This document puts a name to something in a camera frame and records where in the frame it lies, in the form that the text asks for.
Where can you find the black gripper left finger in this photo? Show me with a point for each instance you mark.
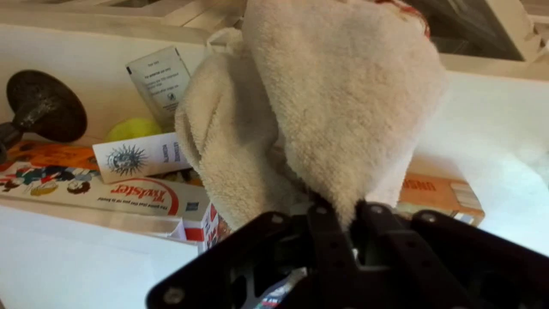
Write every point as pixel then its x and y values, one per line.
pixel 284 274

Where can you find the yellow-green tennis ball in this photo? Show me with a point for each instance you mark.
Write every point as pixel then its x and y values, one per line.
pixel 132 129

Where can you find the white box with sun print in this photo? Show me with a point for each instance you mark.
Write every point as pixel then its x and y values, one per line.
pixel 137 156

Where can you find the white printed leaflet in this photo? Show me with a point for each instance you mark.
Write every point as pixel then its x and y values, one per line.
pixel 159 79

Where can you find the white towel with orange print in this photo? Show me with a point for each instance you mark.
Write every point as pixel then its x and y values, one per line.
pixel 331 96

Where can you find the white glass-pane cabinet door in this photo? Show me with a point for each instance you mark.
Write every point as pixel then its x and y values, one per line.
pixel 490 27

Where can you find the pink orange cardboard box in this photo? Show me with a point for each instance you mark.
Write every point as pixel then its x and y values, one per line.
pixel 439 194

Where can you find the white Twister game box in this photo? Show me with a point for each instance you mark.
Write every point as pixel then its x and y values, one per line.
pixel 125 197

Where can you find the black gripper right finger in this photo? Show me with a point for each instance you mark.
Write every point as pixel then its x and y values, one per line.
pixel 456 268

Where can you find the orange printed flat box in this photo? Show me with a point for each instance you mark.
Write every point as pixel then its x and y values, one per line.
pixel 51 154

